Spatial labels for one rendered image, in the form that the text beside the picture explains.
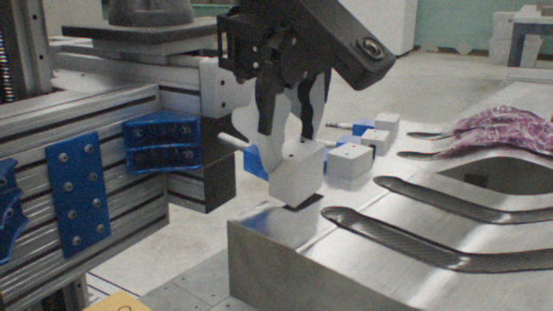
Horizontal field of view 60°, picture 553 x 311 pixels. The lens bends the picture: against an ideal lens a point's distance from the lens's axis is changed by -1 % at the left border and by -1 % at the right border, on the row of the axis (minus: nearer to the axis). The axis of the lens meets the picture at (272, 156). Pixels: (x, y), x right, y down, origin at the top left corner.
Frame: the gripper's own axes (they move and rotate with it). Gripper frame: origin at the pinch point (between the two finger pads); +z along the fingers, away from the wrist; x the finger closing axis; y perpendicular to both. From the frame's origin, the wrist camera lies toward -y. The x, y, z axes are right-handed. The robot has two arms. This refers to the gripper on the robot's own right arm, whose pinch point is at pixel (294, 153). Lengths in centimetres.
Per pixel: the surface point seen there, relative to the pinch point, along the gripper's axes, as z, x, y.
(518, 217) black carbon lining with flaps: 4.6, -11.6, -20.7
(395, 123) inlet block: 12.3, -35.8, 5.0
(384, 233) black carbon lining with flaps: 4.9, -0.4, -11.2
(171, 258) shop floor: 118, -55, 101
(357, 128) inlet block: 14.7, -33.8, 11.0
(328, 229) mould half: 4.2, 3.4, -7.1
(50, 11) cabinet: 127, -227, 516
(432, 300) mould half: 2.3, 7.0, -19.1
